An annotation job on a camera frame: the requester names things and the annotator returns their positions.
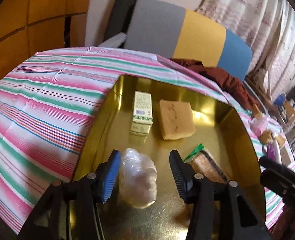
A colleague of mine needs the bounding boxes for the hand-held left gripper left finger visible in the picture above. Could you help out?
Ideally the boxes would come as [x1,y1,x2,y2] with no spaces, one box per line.
[18,149,122,240]

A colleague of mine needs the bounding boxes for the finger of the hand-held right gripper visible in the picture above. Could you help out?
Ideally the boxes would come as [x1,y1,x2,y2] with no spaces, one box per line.
[260,169,295,204]
[259,156,295,180]

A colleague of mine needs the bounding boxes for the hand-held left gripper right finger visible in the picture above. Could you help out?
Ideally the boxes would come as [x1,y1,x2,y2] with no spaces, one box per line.
[169,149,273,240]

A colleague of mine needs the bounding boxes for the purple packet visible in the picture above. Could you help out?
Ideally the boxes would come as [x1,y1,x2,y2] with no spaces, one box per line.
[266,142,276,158]

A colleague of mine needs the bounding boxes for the clear plastic bag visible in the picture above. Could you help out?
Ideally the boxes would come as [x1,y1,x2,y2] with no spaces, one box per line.
[118,148,158,208]

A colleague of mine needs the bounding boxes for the pink plastic bag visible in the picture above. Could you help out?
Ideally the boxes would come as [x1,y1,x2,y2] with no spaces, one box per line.
[251,116,269,137]

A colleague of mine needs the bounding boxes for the gold metal tray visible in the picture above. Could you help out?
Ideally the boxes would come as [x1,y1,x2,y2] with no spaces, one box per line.
[71,74,266,240]

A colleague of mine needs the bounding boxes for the brown cracker packet green tab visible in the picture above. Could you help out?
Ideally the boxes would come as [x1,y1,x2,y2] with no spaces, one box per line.
[183,144,229,183]

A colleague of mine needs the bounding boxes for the blue cap object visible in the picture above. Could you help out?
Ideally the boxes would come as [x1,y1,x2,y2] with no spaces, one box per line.
[274,94,286,106]

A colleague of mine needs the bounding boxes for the yellow sponge block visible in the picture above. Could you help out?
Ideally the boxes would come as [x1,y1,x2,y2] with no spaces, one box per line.
[159,99,196,140]

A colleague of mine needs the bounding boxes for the green and white carton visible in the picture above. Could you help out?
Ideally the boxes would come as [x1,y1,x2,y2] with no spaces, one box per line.
[130,91,154,137]

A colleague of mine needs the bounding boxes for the pink green striped tablecloth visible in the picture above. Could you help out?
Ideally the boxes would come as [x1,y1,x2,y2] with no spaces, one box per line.
[0,45,295,235]

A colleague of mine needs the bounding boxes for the dark red cloth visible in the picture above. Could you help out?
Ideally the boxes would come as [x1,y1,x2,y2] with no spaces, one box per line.
[170,58,259,110]

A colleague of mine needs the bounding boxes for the grey yellow blue chair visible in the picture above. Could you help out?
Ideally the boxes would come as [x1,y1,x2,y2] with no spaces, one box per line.
[98,0,252,82]

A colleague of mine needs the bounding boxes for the pale patterned curtain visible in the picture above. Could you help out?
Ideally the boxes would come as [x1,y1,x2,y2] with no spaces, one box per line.
[195,0,295,100]

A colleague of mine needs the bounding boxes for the black rolled mat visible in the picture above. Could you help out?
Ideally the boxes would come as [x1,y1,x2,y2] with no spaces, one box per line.
[104,0,140,43]

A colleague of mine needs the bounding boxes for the wooden cabinet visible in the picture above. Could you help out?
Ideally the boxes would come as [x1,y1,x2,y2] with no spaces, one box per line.
[0,0,94,93]

